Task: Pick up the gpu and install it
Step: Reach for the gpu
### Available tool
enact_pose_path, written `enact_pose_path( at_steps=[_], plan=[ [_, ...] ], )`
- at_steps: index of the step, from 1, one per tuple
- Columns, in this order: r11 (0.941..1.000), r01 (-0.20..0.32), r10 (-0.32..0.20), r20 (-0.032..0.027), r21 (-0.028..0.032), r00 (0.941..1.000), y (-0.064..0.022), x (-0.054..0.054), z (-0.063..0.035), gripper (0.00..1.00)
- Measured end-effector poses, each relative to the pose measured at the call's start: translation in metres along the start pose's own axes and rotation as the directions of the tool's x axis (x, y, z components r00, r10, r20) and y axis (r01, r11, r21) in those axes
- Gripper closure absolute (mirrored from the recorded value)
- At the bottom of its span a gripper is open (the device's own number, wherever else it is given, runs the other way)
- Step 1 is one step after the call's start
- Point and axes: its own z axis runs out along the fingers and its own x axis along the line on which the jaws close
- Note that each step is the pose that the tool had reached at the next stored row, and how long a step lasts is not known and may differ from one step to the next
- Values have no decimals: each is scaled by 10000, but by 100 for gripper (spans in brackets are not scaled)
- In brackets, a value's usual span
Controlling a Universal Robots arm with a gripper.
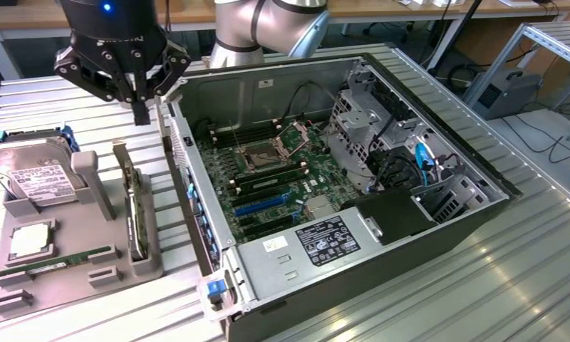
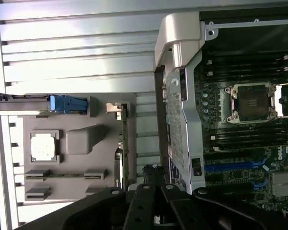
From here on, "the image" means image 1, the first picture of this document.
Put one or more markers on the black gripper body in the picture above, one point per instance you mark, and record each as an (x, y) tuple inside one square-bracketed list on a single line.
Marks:
[(113, 28)]

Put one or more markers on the graphics card with black fan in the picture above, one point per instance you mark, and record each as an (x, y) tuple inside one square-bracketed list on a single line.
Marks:
[(137, 213)]

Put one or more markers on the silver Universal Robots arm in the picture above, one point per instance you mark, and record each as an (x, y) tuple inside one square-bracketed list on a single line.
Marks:
[(246, 32)]

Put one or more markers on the thin locking lever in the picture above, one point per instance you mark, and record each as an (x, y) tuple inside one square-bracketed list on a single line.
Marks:
[(234, 137)]

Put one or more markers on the silver hard disk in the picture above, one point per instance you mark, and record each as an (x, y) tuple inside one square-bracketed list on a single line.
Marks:
[(37, 167)]

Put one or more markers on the CPU socket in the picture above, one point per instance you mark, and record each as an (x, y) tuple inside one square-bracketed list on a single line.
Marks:
[(261, 158)]

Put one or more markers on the metal socket cover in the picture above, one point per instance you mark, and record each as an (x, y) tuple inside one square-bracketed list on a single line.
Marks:
[(300, 127)]

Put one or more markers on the installed RAM stick with label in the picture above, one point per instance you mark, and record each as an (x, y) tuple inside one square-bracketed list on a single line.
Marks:
[(273, 184)]

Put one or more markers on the black long expansion slot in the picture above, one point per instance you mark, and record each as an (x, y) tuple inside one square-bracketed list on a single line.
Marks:
[(256, 200), (270, 226)]

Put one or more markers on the silver metal drive cage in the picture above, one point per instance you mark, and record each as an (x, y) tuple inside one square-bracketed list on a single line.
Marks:
[(361, 117)]

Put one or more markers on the black office chair base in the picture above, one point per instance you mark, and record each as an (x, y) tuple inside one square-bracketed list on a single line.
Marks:
[(368, 29)]

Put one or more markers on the blue expansion slot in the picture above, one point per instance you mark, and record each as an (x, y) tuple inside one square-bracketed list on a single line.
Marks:
[(261, 208)]

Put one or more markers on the green motherboard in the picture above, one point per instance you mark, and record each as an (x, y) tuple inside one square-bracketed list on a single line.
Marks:
[(322, 178)]

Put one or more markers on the black short expansion slot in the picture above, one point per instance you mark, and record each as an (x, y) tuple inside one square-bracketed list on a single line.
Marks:
[(252, 221)]

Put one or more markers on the grey parts rack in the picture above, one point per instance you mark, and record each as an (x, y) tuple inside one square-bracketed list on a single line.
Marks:
[(76, 242)]

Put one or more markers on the silver CPU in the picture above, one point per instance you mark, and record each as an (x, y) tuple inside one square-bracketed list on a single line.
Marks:
[(28, 240)]

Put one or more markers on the silver chipset heatsink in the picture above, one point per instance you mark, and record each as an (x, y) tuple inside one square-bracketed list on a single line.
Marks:
[(322, 207)]

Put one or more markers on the green RAM stick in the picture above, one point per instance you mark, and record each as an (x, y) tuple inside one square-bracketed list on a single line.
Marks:
[(47, 266)]

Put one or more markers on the silver power supply unit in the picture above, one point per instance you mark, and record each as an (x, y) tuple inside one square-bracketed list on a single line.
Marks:
[(276, 270)]

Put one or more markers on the black slanted pole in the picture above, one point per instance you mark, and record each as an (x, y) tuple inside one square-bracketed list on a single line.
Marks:
[(454, 35)]

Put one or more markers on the black plastic shroud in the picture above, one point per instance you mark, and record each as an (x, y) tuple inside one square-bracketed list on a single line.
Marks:
[(389, 213)]

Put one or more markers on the small white box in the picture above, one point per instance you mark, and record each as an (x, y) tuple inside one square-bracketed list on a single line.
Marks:
[(449, 3)]

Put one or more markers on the blue case latch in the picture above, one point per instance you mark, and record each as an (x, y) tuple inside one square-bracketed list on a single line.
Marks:
[(216, 288)]

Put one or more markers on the silver perforated disk bay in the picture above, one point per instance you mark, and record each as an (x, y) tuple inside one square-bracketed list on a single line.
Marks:
[(449, 204)]

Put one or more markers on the open black PC case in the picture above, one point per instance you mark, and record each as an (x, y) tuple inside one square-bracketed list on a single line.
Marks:
[(456, 242)]

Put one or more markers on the wooden desk white frame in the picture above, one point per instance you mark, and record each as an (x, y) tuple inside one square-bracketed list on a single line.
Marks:
[(504, 9), (19, 14)]

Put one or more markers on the aluminium profile frame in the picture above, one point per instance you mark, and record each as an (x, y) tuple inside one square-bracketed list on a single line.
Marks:
[(550, 39)]

